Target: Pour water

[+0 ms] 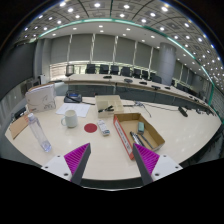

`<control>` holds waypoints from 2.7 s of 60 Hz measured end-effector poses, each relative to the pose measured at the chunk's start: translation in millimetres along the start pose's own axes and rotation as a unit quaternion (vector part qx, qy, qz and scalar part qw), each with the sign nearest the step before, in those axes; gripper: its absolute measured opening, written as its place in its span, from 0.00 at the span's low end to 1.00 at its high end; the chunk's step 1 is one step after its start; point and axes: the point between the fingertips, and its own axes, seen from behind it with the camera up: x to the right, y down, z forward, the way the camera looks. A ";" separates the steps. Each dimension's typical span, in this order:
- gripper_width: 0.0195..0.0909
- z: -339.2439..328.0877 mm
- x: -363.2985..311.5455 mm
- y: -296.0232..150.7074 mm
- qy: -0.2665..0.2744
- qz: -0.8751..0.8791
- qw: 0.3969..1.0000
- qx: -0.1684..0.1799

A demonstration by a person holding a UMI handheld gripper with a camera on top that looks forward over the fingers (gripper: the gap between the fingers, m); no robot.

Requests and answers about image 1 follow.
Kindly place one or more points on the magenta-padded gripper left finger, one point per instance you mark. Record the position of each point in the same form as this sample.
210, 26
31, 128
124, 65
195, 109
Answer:
76, 160

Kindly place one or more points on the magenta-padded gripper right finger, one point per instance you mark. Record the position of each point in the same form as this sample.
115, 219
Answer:
148, 160

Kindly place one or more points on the clear plastic water bottle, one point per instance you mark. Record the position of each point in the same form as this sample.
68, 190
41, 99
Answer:
38, 133

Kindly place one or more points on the thin black pen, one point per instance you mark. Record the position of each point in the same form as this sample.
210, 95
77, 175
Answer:
146, 141

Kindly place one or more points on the black silver marker pen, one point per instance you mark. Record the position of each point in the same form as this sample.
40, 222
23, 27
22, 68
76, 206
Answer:
135, 138

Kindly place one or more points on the green board eraser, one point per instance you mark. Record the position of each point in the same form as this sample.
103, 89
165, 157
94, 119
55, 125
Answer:
141, 127

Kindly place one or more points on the flat round red coaster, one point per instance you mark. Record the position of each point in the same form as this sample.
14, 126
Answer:
90, 128

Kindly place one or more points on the white ceramic mug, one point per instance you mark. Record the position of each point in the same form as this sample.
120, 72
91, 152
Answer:
70, 119

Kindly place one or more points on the shallow cardboard box red label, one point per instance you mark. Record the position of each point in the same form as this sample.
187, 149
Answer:
130, 122

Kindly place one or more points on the white remote control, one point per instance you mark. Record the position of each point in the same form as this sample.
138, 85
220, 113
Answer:
103, 127

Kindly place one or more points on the white printed paper sheet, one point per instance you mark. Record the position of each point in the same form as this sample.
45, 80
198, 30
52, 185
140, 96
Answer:
73, 109

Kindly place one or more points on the black clip tool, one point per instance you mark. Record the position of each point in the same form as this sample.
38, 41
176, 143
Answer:
106, 109

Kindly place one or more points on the black table microphone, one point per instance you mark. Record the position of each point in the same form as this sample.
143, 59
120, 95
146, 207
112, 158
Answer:
183, 111

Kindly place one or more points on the brown paper envelope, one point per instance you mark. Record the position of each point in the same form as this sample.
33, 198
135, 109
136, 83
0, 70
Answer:
18, 126

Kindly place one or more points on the white compartment organizer box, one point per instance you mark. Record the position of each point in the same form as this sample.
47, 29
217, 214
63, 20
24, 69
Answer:
106, 100

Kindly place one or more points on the white copy paper carton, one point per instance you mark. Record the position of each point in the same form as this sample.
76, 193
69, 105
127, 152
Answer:
40, 98

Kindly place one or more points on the black box device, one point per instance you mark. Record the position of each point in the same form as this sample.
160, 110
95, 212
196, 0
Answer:
19, 114

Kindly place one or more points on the long curved conference desk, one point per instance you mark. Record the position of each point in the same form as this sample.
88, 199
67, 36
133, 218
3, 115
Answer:
96, 80

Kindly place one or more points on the black conference microphones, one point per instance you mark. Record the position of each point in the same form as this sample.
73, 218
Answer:
128, 80

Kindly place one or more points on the small dark monitor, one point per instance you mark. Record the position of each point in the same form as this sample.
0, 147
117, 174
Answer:
69, 70

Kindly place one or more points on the black office chairs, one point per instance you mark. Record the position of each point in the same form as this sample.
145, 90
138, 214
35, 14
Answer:
115, 70

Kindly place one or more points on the round ceiling lights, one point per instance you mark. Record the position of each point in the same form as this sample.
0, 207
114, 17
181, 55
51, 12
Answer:
97, 5

